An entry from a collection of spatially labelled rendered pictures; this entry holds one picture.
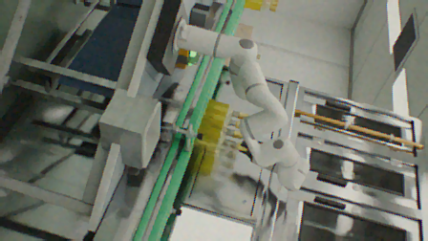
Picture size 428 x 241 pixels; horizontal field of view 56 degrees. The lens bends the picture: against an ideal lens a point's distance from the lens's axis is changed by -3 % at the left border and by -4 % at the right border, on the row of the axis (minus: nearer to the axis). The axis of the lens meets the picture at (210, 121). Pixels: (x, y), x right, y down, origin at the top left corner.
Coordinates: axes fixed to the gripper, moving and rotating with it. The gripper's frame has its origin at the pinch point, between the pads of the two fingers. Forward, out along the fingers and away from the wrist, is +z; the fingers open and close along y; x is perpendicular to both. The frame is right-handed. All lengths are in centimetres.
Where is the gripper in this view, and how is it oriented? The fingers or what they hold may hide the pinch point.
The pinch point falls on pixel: (245, 147)
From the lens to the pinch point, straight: 185.3
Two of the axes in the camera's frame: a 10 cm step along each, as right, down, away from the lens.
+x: -4.9, 6.2, -6.1
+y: 1.3, -6.4, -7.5
